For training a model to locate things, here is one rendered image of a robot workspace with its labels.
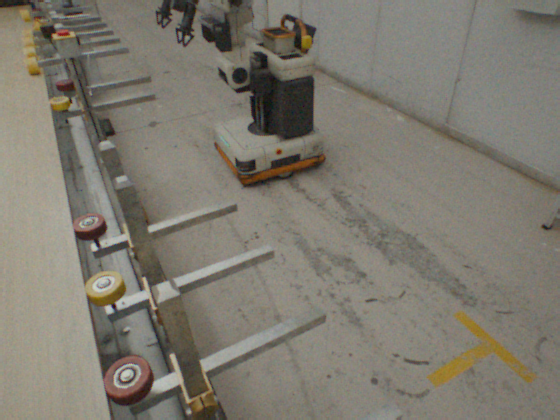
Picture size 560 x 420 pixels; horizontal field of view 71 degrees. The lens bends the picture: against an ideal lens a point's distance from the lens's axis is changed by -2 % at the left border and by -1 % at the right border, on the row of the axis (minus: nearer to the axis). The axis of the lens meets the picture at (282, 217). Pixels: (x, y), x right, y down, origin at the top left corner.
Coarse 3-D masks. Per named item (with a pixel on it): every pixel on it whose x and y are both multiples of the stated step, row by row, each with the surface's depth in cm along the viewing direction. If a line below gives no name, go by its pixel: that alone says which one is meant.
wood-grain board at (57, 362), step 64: (0, 64) 220; (0, 128) 153; (0, 192) 117; (64, 192) 116; (0, 256) 95; (64, 256) 94; (0, 320) 80; (64, 320) 79; (0, 384) 69; (64, 384) 68
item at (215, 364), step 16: (288, 320) 87; (304, 320) 86; (320, 320) 88; (256, 336) 83; (272, 336) 83; (288, 336) 85; (224, 352) 81; (240, 352) 81; (256, 352) 82; (208, 368) 78; (224, 368) 80; (160, 384) 75; (176, 384) 75; (144, 400) 73; (160, 400) 75
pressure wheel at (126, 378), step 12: (120, 360) 71; (132, 360) 71; (144, 360) 71; (108, 372) 69; (120, 372) 70; (132, 372) 69; (144, 372) 69; (108, 384) 68; (120, 384) 68; (132, 384) 68; (144, 384) 68; (120, 396) 66; (132, 396) 67; (144, 396) 69
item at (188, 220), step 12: (228, 204) 123; (180, 216) 119; (192, 216) 118; (204, 216) 120; (216, 216) 122; (156, 228) 114; (168, 228) 116; (180, 228) 118; (108, 240) 111; (120, 240) 111; (96, 252) 108; (108, 252) 110
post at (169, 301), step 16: (160, 288) 56; (176, 288) 57; (160, 304) 56; (176, 304) 57; (176, 320) 59; (176, 336) 61; (176, 352) 63; (192, 352) 65; (192, 368) 68; (192, 384) 70
